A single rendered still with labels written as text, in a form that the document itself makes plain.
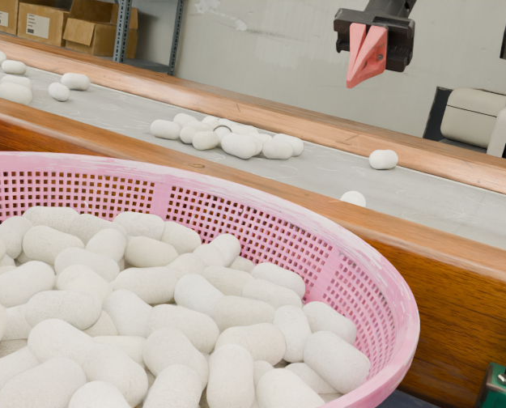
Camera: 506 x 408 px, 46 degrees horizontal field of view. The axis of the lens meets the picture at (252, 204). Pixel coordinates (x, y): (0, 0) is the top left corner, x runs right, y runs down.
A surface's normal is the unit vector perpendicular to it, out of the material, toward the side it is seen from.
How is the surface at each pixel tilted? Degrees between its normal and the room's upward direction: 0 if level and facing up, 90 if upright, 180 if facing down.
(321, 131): 45
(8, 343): 0
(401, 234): 0
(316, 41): 89
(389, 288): 75
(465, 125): 90
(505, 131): 98
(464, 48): 90
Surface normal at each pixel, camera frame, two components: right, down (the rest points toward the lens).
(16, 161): 0.66, 0.07
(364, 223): 0.18, -0.94
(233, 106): -0.17, -0.53
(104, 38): 0.78, 0.31
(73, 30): -0.55, -0.04
